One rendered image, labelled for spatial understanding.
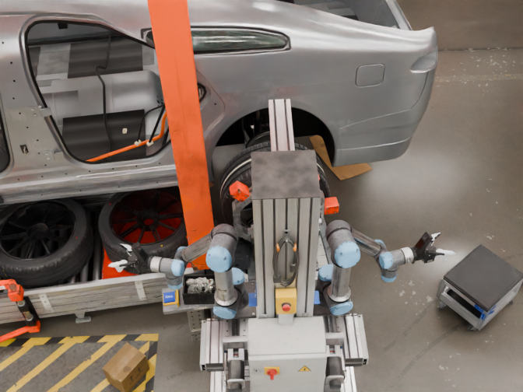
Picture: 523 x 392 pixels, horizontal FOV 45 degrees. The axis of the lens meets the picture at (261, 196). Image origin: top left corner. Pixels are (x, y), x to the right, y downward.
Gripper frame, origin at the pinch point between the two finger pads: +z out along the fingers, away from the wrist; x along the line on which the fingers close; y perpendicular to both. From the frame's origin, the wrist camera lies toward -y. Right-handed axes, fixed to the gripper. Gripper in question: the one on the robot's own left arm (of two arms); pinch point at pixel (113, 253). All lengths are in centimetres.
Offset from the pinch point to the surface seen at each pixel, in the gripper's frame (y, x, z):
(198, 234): 30, 53, -25
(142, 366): 113, 13, 3
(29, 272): 72, 37, 83
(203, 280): 61, 47, -29
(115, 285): 82, 47, 31
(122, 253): 67, 63, 30
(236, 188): 3, 67, -45
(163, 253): 67, 68, 5
